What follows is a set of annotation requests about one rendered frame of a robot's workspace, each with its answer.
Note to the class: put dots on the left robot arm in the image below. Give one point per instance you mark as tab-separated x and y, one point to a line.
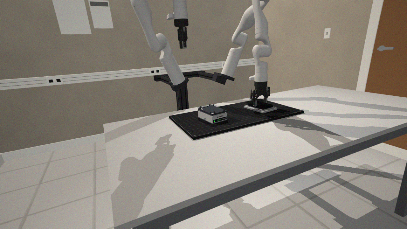
253	15

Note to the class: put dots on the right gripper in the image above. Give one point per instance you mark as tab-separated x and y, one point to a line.
182	31

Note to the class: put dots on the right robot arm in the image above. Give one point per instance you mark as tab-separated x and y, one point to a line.
159	42

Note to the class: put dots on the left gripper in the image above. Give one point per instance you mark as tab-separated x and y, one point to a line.
261	88

